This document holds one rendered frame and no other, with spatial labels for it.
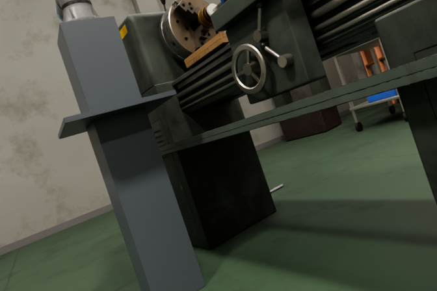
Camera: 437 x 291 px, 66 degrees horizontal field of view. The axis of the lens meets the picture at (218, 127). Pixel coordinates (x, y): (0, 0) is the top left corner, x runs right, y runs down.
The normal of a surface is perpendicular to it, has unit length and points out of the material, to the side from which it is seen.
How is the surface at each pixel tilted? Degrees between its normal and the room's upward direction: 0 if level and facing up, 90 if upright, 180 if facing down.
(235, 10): 90
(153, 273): 90
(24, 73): 90
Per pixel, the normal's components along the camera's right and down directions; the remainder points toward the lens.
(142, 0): 0.46, -0.16
